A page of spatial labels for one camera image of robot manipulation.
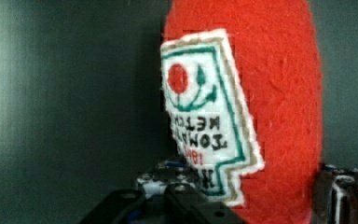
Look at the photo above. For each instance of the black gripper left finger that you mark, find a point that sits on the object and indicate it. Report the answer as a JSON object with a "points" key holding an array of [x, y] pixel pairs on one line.
{"points": [[166, 194]]}

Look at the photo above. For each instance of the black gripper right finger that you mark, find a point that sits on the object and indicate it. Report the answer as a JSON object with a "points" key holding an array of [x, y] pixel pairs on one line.
{"points": [[335, 196]]}

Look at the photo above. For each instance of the red felt ketchup bottle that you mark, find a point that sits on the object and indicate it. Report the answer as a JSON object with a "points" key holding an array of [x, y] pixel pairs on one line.
{"points": [[242, 85]]}

